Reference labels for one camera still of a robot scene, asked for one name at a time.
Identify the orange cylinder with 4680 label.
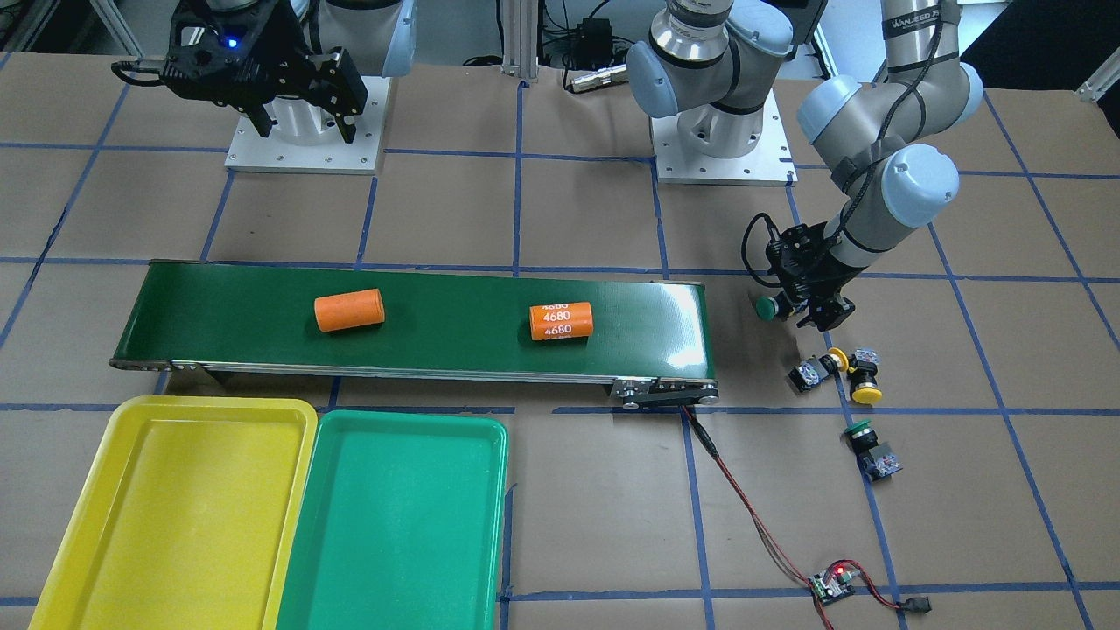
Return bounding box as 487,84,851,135
528,302,595,342

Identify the black power adapter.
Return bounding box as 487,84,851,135
571,17,613,70

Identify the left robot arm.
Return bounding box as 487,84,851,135
626,1,984,332

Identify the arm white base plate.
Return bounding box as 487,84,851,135
225,77,395,176
648,92,797,186

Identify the green plastic tray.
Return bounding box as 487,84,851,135
276,410,508,629

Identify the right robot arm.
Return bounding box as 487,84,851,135
159,1,416,142

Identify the green push button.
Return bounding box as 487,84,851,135
843,418,900,483
753,291,795,319

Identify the yellow plastic tray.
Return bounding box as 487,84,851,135
31,395,319,629

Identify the small motor controller board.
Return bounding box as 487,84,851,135
808,565,861,606

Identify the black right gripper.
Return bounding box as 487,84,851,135
161,1,368,143

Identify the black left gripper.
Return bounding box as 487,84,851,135
766,222,856,332

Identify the plain orange cylinder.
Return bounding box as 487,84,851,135
312,288,388,333

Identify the yellow push button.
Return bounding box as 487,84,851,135
787,346,851,392
848,348,883,406

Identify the red black conveyor cable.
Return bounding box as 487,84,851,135
679,404,932,630

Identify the green conveyor belt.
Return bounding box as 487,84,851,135
109,262,719,410

